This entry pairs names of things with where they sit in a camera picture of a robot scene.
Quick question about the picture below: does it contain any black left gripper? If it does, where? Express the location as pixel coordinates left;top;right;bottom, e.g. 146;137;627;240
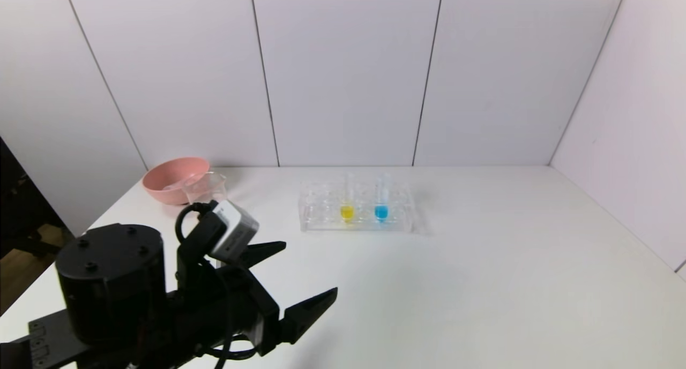
169;241;338;362

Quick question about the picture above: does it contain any yellow pigment test tube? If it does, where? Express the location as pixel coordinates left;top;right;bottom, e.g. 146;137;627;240
340;175;355;224

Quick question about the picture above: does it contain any clear acrylic test tube rack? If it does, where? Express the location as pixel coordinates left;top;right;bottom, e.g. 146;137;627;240
299;181;415;234

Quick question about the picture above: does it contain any blue pigment test tube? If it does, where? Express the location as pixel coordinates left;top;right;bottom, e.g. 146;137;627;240
375;174;390;223

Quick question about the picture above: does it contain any clear glass beaker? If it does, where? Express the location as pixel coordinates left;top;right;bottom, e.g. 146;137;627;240
182;171;229;210

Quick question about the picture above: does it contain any pink plastic bowl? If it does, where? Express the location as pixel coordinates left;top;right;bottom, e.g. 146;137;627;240
141;156;211;206

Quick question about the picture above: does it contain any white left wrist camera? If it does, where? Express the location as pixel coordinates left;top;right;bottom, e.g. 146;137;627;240
206;199;260;263

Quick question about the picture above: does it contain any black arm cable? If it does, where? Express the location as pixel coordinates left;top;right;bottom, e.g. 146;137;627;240
175;201;216;242

